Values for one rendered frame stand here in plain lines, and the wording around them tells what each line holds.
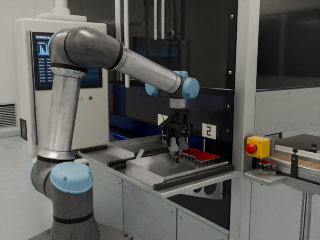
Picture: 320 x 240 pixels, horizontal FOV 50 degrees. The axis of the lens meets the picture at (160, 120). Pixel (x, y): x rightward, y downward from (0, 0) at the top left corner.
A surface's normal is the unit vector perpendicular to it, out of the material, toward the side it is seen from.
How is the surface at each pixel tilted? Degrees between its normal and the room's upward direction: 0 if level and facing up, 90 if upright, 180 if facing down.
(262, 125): 90
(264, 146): 90
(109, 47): 78
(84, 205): 90
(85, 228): 72
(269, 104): 90
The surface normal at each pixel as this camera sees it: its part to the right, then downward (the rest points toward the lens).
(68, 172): 0.08, -0.96
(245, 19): -0.80, 0.10
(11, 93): 0.60, 0.14
